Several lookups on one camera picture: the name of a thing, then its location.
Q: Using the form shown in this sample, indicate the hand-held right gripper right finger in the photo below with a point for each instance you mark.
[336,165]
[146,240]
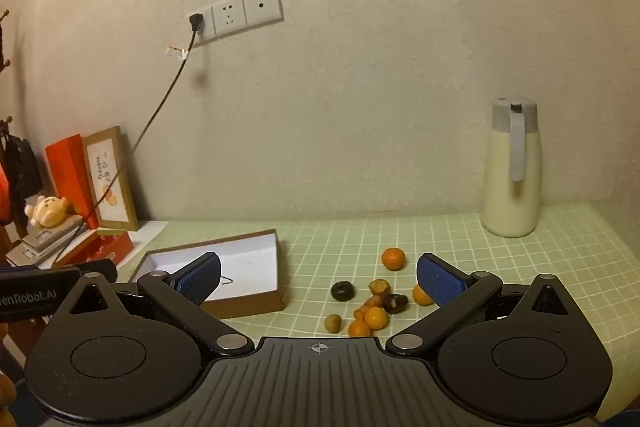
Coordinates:
[440,279]

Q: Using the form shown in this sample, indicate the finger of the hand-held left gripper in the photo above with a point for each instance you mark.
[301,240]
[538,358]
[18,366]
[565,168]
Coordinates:
[102,268]

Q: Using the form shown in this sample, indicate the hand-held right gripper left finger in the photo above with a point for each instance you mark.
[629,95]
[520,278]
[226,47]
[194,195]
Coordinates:
[200,278]

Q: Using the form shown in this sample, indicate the small orange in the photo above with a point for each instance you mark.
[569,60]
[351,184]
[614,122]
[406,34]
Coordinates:
[376,319]
[393,258]
[359,330]
[424,297]

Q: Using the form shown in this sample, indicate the dark brown dried fruit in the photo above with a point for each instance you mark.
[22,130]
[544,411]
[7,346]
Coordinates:
[395,303]
[342,291]

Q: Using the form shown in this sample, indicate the brown cardboard box white inside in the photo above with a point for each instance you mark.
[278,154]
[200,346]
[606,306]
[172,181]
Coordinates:
[250,257]

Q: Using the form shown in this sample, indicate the large carrot chunk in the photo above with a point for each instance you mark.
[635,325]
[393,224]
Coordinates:
[379,287]

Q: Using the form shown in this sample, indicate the small carrot piece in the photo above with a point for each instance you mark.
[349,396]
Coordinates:
[359,312]
[373,302]

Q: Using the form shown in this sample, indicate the small yellow-brown fruit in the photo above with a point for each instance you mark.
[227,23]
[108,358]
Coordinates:
[332,323]

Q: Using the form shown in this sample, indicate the person's left hand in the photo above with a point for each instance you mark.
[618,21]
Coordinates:
[4,388]

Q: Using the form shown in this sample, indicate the red patterned flat box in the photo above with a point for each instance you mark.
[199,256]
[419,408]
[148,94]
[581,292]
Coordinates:
[111,249]

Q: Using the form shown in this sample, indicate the stack of books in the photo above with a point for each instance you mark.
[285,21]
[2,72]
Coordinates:
[35,254]

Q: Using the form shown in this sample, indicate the grey book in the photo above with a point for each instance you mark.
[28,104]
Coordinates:
[50,237]

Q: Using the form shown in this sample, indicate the yellow plush bear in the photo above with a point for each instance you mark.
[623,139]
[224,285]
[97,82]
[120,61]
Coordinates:
[46,209]

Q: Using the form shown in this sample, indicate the red upright box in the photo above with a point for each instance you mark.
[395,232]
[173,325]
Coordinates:
[67,172]

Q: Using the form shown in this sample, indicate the green checked tablecloth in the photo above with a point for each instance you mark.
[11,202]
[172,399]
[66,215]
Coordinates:
[550,247]

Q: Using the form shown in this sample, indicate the cream thermos jug grey lid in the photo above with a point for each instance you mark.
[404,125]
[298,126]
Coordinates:
[510,187]

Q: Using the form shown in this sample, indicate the black hanging bag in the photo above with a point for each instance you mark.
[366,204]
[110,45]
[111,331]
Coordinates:
[22,172]

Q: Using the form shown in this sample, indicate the wooden coat rack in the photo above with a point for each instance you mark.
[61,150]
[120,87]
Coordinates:
[4,62]

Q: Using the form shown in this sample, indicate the black power plug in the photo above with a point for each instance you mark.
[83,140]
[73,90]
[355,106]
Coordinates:
[196,22]

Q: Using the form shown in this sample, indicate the wooden picture frame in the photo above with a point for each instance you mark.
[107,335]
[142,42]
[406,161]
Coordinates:
[111,179]

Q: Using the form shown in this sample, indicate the white wall socket plate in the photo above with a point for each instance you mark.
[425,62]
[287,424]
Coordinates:
[229,17]
[206,27]

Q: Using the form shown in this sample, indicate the white single-hole wall plate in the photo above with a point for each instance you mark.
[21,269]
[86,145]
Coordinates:
[261,5]

